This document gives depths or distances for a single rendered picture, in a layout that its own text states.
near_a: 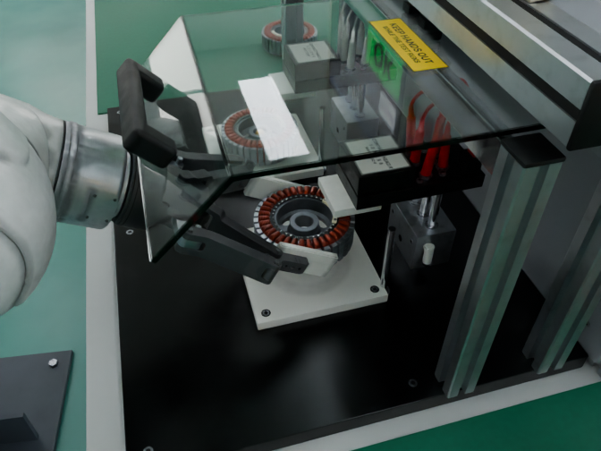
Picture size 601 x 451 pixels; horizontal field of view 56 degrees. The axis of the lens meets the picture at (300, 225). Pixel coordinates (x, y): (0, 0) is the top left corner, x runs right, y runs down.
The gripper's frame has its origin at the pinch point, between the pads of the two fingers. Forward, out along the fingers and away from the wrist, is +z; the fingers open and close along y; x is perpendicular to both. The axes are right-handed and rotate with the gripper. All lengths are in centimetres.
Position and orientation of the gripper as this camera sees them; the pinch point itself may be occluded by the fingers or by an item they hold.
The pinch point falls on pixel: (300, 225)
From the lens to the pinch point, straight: 63.1
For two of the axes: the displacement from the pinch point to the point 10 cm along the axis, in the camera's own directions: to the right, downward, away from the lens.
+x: 4.7, -7.3, -5.0
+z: 8.4, 1.9, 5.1
